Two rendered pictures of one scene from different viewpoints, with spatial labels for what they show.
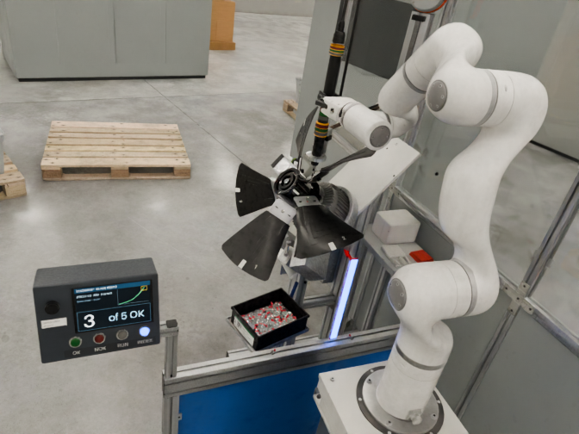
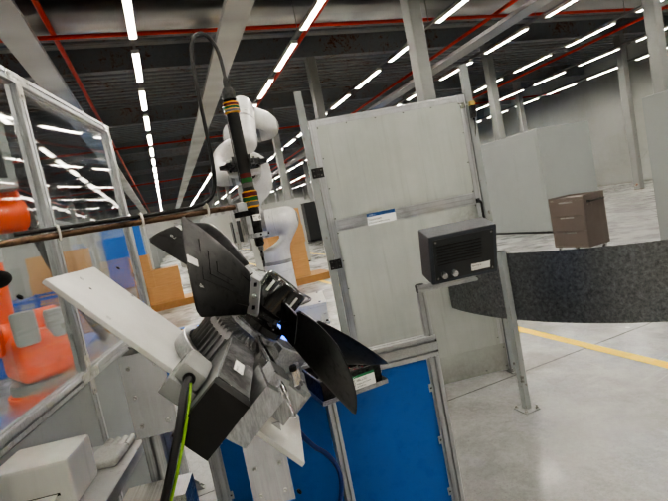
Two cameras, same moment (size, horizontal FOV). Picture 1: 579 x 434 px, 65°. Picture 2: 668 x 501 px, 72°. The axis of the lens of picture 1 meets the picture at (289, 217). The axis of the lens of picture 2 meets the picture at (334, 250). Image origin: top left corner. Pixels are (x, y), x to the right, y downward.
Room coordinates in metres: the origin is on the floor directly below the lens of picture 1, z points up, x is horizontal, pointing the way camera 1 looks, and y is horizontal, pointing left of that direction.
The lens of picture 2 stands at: (2.55, 0.57, 1.39)
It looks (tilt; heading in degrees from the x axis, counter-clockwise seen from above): 5 degrees down; 200
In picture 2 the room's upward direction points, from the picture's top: 11 degrees counter-clockwise
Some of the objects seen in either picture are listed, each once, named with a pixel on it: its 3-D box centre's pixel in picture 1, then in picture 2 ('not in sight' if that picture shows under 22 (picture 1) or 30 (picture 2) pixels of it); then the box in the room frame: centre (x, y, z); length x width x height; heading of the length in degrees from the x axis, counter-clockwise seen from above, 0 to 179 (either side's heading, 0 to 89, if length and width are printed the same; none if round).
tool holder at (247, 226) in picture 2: (320, 144); (251, 220); (1.45, -0.06, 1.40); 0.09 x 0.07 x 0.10; 152
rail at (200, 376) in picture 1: (304, 355); (319, 371); (1.07, -0.13, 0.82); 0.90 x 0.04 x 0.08; 117
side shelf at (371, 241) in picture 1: (393, 246); (78, 485); (1.79, -0.49, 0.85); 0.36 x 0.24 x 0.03; 27
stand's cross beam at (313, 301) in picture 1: (315, 300); not in sight; (1.66, -0.19, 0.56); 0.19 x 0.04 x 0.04; 117
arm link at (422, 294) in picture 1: (424, 312); (279, 235); (0.77, -0.32, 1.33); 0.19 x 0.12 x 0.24; 113
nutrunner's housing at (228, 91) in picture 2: (326, 98); (243, 163); (1.44, -0.05, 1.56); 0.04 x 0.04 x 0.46
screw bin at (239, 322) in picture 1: (269, 318); (342, 375); (1.19, 0.01, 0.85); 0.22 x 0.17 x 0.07; 133
